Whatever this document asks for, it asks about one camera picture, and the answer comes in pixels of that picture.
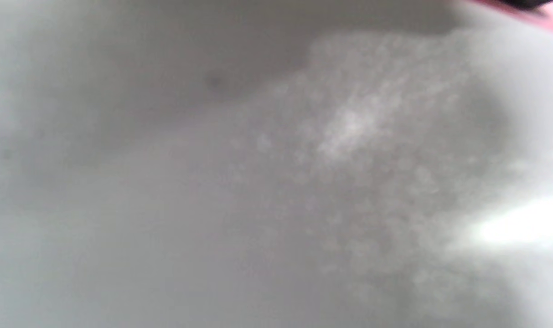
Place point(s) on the person's left hand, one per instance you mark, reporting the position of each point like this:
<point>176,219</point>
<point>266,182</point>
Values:
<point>527,3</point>

